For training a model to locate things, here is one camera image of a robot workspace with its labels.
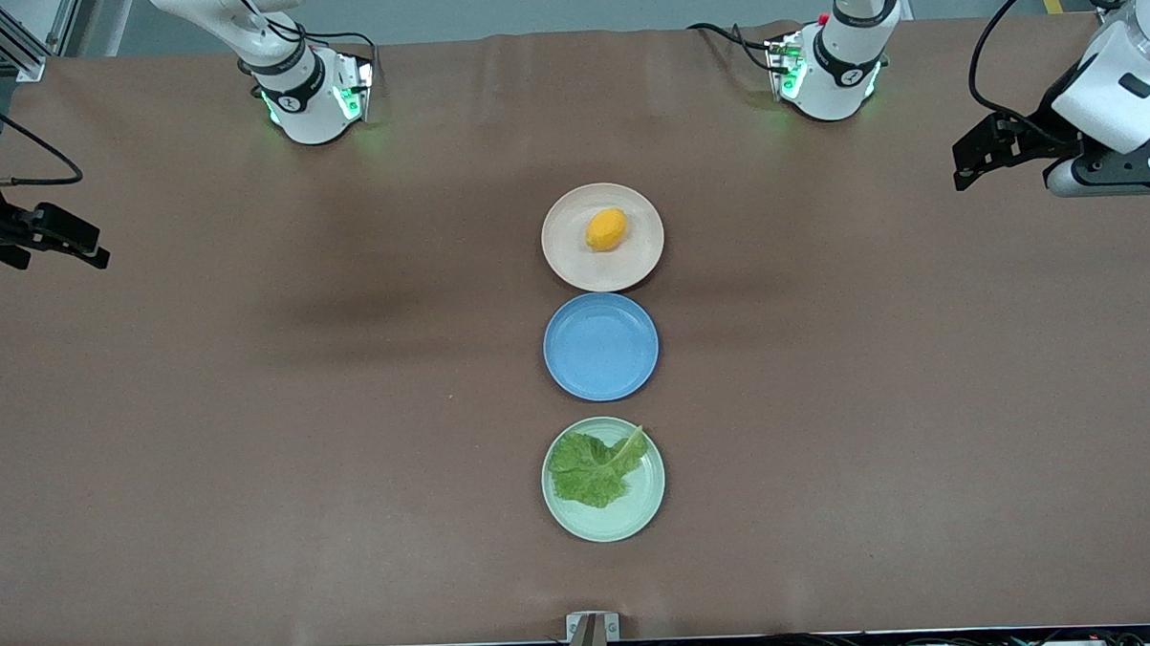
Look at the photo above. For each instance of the beige round plate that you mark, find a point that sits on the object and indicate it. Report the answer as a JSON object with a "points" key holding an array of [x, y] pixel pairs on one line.
{"points": [[604, 265]]}

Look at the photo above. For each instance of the green lettuce leaf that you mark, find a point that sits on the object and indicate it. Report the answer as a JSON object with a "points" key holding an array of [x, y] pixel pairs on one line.
{"points": [[590, 471]]}

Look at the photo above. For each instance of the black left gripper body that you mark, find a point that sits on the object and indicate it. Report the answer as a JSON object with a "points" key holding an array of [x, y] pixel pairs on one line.
{"points": [[1038, 131]]}

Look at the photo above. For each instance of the brown table cover sheet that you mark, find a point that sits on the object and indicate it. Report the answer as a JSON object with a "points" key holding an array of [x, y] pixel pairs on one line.
{"points": [[255, 468]]}

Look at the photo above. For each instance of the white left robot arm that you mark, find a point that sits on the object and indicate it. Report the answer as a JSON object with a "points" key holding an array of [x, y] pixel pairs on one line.
{"points": [[839, 84]]}

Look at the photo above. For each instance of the silver base box green light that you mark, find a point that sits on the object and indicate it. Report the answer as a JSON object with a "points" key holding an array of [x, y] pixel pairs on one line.
{"points": [[354, 87], [784, 67]]}

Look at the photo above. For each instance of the yellow lemon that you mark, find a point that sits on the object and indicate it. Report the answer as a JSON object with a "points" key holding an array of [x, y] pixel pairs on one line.
{"points": [[606, 229]]}

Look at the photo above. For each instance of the pale green round plate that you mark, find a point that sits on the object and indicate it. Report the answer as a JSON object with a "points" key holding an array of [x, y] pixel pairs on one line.
{"points": [[630, 517]]}

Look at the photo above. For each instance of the blue round plate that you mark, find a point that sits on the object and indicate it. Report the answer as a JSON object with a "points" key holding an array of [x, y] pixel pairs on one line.
{"points": [[601, 346]]}

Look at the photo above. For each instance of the grey metal mount bracket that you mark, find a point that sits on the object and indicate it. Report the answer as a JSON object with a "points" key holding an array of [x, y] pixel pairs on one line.
{"points": [[592, 628]]}

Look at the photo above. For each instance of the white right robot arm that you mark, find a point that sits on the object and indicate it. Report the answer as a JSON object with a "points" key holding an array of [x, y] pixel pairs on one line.
{"points": [[309, 112]]}

